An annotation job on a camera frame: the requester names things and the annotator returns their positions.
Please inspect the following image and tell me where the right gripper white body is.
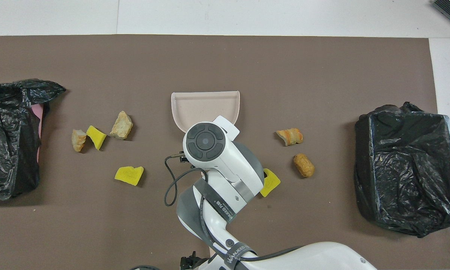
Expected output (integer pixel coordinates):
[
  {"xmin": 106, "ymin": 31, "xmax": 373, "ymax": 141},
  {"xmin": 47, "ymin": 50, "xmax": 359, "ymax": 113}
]
[{"xmin": 212, "ymin": 115, "xmax": 240, "ymax": 141}]

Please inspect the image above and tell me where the beige plastic dustpan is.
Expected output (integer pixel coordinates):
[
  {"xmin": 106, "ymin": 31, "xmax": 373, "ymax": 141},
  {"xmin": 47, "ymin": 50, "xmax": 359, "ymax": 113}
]
[{"xmin": 171, "ymin": 91, "xmax": 241, "ymax": 134}]

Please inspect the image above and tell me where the orange croissant piece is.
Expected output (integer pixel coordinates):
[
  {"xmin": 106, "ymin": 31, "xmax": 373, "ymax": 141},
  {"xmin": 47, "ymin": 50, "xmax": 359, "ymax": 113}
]
[{"xmin": 276, "ymin": 128, "xmax": 304, "ymax": 146}]

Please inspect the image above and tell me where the yellow boot-shaped sponge piece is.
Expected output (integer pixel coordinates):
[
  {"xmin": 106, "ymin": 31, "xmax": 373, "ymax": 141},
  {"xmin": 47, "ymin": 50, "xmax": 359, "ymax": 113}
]
[{"xmin": 260, "ymin": 168, "xmax": 281, "ymax": 198}]

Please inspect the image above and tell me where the brown oval bun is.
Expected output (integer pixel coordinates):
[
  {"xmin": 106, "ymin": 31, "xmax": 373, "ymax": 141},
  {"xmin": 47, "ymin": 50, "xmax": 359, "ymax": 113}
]
[{"xmin": 293, "ymin": 153, "xmax": 315, "ymax": 178}]

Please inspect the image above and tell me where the yellow notched sponge piece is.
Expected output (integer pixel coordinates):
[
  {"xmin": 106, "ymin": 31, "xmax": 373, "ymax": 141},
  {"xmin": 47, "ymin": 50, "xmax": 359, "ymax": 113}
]
[{"xmin": 114, "ymin": 166, "xmax": 144, "ymax": 186}]

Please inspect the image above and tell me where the large beige bread piece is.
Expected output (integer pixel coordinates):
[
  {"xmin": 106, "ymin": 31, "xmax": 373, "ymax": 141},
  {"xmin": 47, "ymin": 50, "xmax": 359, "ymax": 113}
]
[{"xmin": 110, "ymin": 111, "xmax": 134, "ymax": 140}]

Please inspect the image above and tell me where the yellow wedge sponge piece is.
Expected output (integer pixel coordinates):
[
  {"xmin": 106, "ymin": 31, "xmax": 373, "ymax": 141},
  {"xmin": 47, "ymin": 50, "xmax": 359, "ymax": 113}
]
[{"xmin": 86, "ymin": 125, "xmax": 108, "ymax": 151}]

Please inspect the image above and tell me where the small tan bread piece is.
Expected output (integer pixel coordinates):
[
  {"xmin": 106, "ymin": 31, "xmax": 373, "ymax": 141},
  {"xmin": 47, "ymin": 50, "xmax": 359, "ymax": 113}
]
[{"xmin": 71, "ymin": 129, "xmax": 87, "ymax": 152}]

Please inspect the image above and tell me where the black trash bag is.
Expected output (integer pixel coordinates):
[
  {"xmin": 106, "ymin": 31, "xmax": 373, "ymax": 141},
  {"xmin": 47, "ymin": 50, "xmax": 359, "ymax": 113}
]
[
  {"xmin": 0, "ymin": 78, "xmax": 66, "ymax": 201},
  {"xmin": 354, "ymin": 101, "xmax": 450, "ymax": 238}
]

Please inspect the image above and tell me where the pink bin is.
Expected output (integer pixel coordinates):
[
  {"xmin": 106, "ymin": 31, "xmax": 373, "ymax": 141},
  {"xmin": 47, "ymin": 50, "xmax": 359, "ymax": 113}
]
[{"xmin": 30, "ymin": 104, "xmax": 44, "ymax": 164}]

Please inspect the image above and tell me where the brown table mat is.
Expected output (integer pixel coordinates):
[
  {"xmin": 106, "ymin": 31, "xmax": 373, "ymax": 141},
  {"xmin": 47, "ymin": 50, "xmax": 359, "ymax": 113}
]
[{"xmin": 0, "ymin": 34, "xmax": 450, "ymax": 270}]

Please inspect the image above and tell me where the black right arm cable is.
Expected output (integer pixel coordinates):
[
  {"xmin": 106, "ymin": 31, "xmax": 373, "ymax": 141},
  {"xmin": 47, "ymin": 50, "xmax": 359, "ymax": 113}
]
[{"xmin": 164, "ymin": 150, "xmax": 304, "ymax": 263}]

